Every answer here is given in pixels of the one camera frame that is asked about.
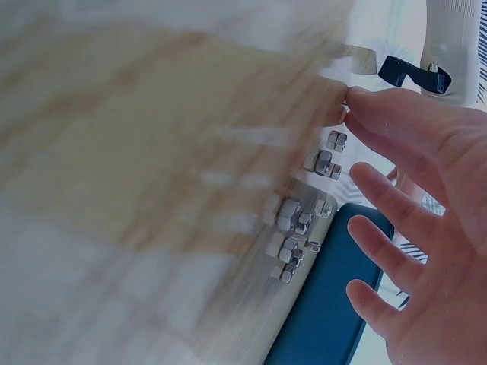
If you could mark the person's right hand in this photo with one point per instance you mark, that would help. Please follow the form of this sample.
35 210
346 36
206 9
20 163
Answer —
441 235

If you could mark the person's right thumb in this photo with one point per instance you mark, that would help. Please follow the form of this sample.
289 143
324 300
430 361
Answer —
395 102

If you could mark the black wrist band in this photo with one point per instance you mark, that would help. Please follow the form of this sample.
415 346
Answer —
426 78

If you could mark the blue rectangular box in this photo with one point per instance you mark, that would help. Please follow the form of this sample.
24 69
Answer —
327 296

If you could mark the pile of metal nuts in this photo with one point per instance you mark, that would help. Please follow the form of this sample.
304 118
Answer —
289 216

